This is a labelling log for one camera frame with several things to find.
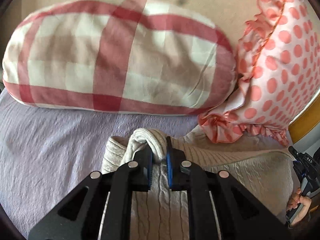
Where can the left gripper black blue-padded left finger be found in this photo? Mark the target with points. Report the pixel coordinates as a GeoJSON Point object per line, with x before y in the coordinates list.
{"type": "Point", "coordinates": [99, 207]}

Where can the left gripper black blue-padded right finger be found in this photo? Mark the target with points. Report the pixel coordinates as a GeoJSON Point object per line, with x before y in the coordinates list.
{"type": "Point", "coordinates": [219, 208]}

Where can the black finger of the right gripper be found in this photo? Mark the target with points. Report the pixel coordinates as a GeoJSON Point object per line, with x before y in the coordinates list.
{"type": "Point", "coordinates": [294, 152]}

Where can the beige cable-knit sweater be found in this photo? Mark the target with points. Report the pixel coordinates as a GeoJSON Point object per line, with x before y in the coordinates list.
{"type": "Point", "coordinates": [166, 188]}

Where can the person's right hand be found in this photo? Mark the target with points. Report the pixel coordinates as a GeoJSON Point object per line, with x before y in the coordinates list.
{"type": "Point", "coordinates": [293, 203]}

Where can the lilac textured bedspread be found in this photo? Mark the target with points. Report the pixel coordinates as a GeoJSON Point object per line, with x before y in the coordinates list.
{"type": "Point", "coordinates": [45, 153]}

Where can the pink polka dot ruffled pillow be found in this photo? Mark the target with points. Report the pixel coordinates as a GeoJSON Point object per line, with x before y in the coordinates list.
{"type": "Point", "coordinates": [278, 63]}

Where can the red white checked pillow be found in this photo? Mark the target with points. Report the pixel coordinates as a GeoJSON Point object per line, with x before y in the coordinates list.
{"type": "Point", "coordinates": [121, 56]}

